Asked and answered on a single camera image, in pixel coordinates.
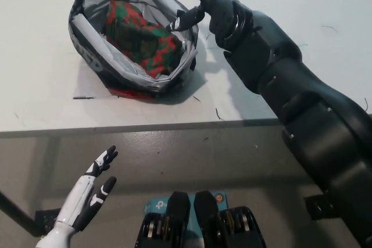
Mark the dark right robot hand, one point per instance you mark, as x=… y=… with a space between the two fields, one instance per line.
x=223 y=15

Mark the black slanted metal bar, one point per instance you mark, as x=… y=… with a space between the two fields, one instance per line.
x=20 y=216

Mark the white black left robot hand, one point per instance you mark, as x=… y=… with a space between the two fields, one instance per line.
x=77 y=201

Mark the black plastic bag grey lining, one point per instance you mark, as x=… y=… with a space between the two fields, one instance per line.
x=87 y=53

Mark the thin black tape strip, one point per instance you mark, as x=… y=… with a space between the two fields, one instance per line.
x=83 y=97

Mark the red green patterned cloth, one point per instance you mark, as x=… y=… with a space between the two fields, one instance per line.
x=139 y=36

